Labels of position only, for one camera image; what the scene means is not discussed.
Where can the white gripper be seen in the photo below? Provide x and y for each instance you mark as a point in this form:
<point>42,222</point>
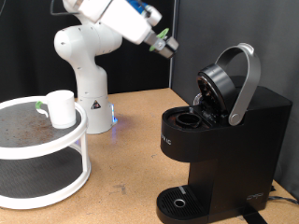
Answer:
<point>130,28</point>

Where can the black Keurig coffee machine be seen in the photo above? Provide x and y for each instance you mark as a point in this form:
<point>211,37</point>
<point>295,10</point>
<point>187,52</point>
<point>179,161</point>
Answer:
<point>236,149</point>

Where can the grey partition panel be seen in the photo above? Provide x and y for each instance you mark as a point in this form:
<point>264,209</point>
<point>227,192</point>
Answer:
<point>218,18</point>

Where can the black backdrop curtain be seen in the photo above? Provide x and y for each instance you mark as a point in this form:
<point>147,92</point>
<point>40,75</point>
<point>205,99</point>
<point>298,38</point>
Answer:
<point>25,46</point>

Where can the white two-tier turntable shelf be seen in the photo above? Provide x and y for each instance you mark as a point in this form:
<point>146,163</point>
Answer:
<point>37,146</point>

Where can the black tape strip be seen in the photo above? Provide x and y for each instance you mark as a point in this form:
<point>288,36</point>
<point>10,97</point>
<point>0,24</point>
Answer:
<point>253,217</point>

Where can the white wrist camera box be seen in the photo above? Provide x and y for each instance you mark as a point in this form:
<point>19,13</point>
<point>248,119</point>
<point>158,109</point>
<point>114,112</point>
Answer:
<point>153,15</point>

